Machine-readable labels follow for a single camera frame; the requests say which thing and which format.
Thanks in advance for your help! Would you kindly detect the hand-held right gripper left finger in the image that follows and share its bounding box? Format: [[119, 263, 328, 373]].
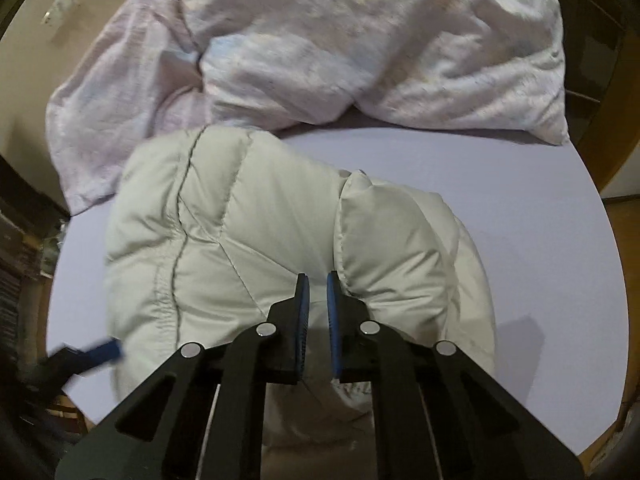
[[55, 273, 310, 480]]

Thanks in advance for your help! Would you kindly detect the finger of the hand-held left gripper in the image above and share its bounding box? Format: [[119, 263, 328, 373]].
[[46, 337, 124, 378]]

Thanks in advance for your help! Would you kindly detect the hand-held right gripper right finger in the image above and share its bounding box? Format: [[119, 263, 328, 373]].
[[326, 271, 584, 480]]

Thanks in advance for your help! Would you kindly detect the light grey puffer jacket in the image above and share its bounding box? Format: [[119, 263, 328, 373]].
[[104, 126, 497, 480]]

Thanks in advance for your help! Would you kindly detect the cluttered dark shelf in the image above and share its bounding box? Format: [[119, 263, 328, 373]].
[[0, 157, 70, 361]]

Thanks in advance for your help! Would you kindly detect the bed with lavender sheet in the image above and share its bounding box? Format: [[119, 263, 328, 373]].
[[47, 122, 630, 456]]

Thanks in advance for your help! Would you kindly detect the pale pink blanket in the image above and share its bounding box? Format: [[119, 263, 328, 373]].
[[45, 0, 213, 217]]

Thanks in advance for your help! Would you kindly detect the dark wooden rack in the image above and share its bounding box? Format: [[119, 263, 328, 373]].
[[562, 0, 633, 111]]

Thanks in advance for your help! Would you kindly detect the brown wooden frame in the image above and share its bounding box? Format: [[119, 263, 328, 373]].
[[597, 5, 640, 201]]

